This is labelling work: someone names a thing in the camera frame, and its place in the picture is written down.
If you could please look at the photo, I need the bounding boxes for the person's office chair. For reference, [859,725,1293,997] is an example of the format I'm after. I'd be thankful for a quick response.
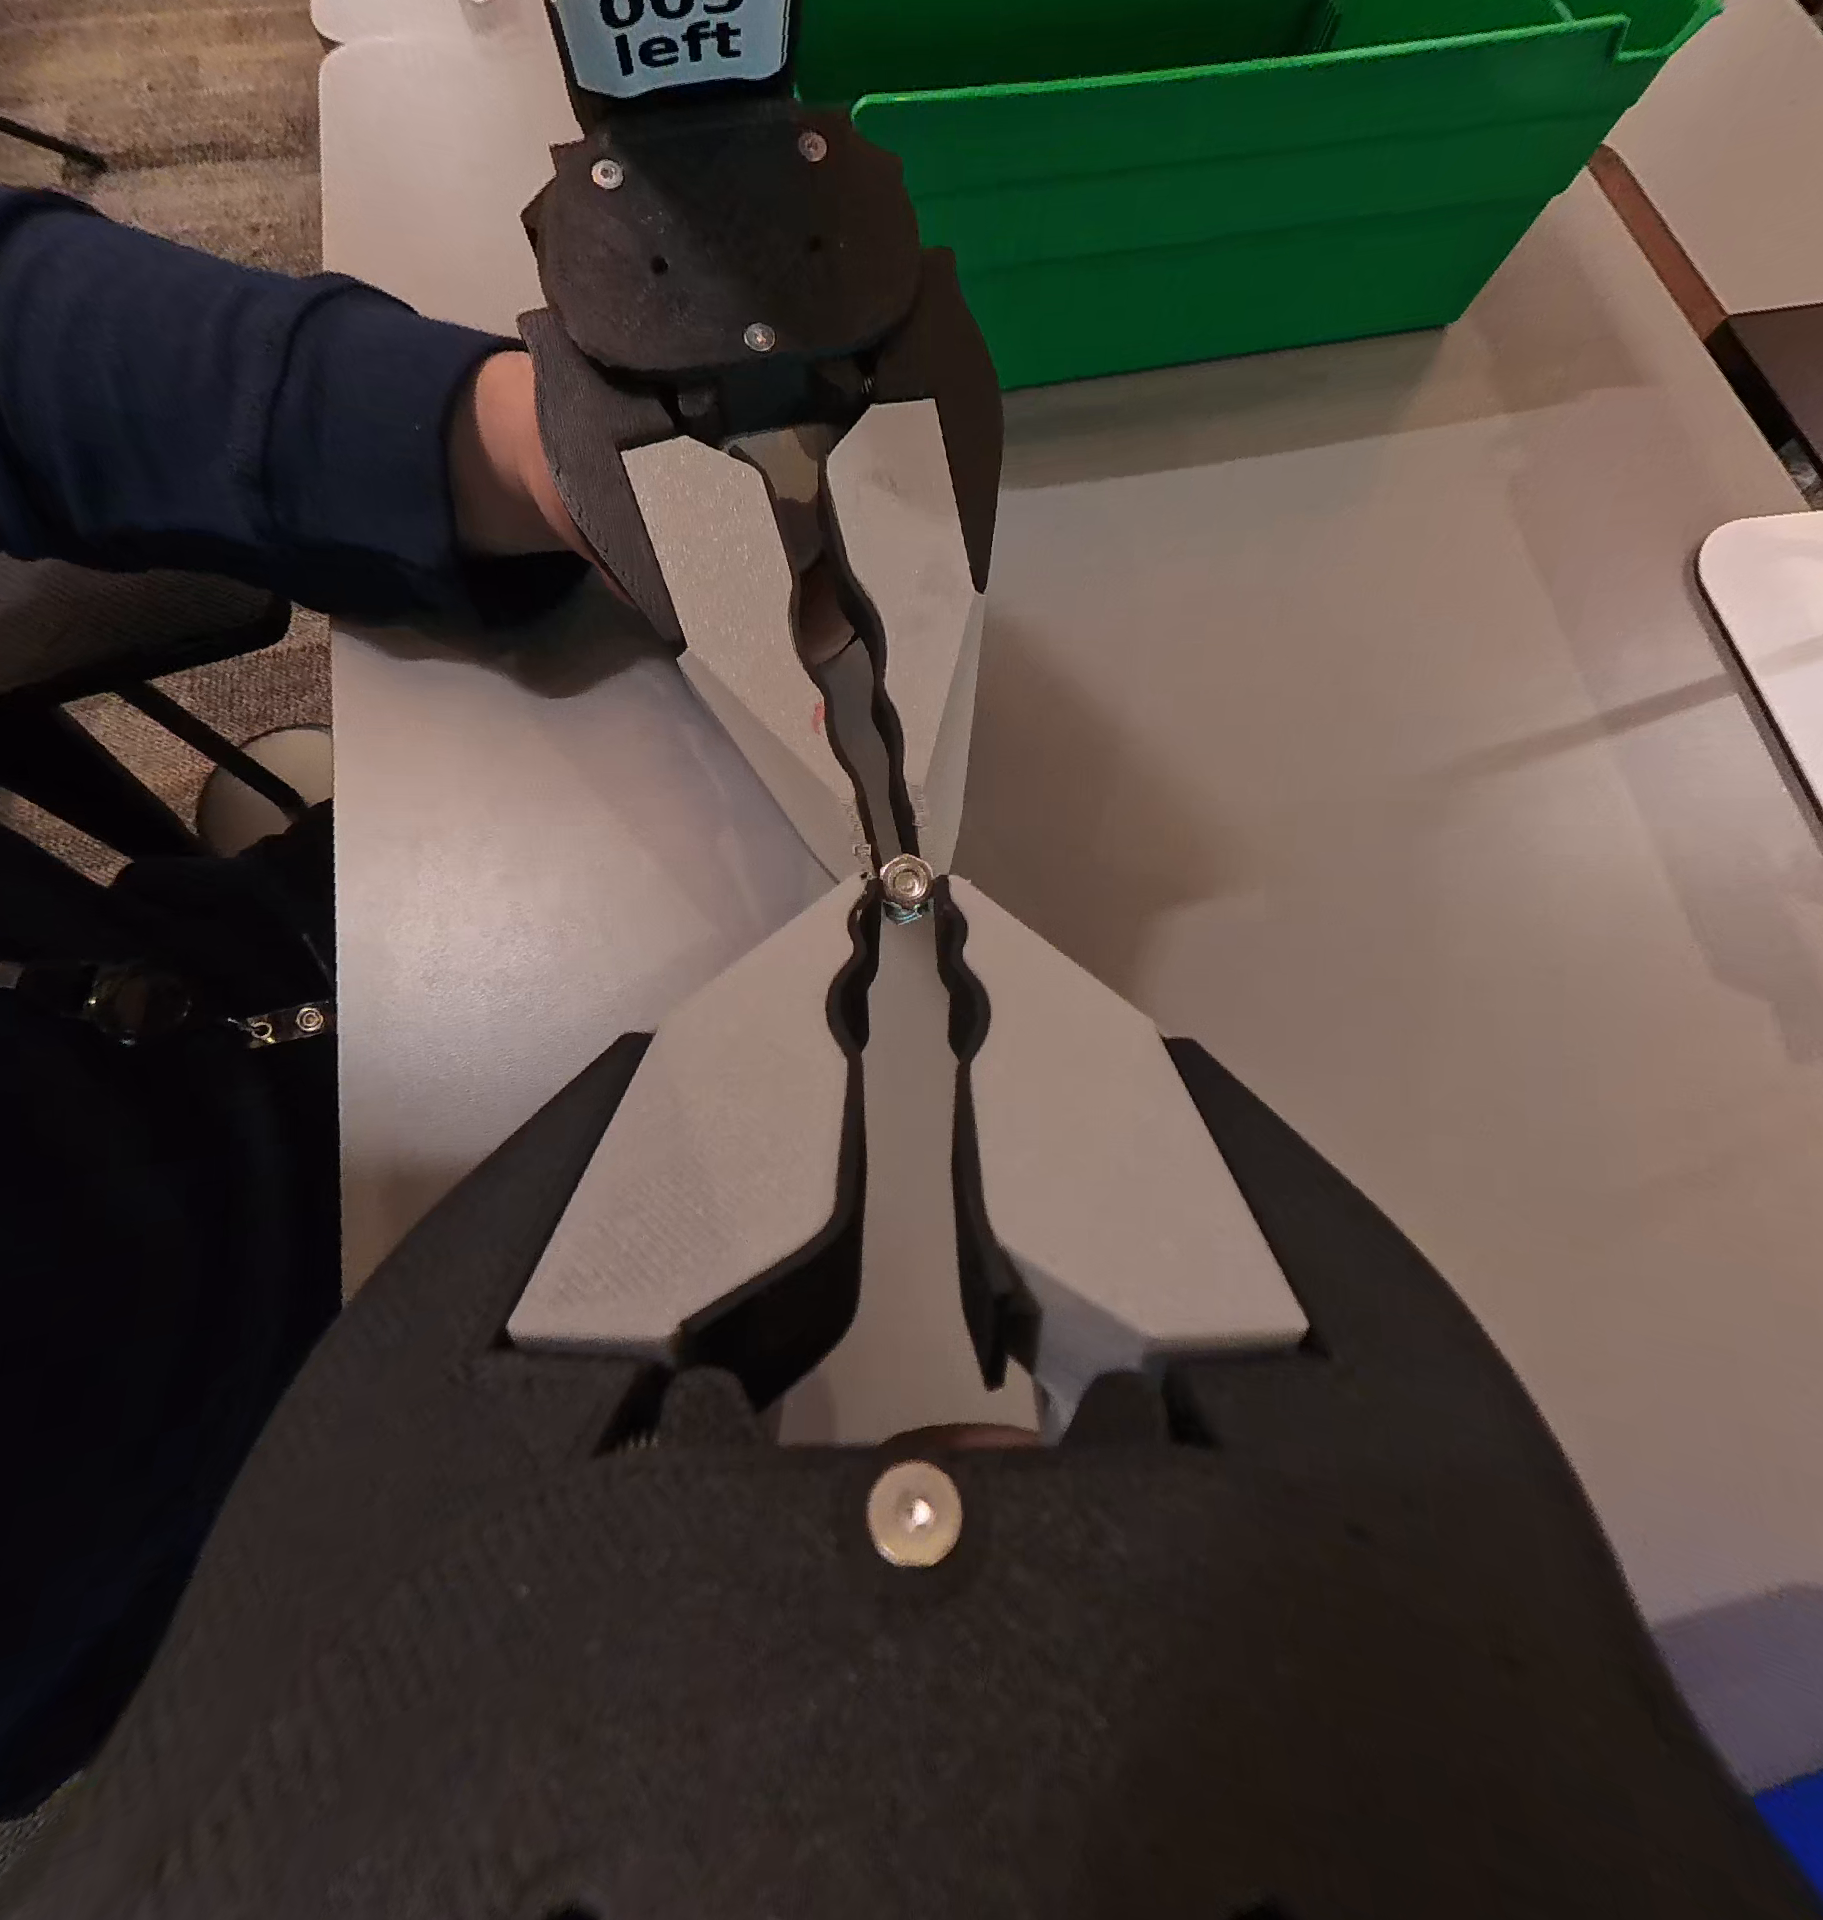
[0,559,340,854]

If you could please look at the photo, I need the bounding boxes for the person's left forearm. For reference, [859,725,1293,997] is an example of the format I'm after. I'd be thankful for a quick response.
[0,173,538,622]

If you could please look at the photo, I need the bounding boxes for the white stand base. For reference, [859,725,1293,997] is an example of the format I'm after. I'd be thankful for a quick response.
[1694,509,1823,919]

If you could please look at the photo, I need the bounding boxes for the person's left hand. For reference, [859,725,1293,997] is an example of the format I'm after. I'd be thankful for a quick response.
[458,352,664,616]

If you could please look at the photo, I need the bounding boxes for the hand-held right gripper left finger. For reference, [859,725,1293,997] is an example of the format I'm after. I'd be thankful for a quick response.
[500,871,871,1408]

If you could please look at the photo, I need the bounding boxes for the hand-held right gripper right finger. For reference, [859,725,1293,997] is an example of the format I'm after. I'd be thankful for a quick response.
[926,871,1313,1436]

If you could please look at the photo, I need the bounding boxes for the dark table cable hatch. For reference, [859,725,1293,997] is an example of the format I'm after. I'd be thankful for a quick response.
[1702,299,1823,509]

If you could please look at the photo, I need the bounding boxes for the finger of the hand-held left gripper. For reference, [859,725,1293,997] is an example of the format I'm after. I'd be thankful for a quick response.
[822,394,988,878]
[613,442,885,884]

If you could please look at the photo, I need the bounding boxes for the green plastic bin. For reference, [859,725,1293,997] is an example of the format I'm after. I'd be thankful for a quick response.
[781,0,1727,394]

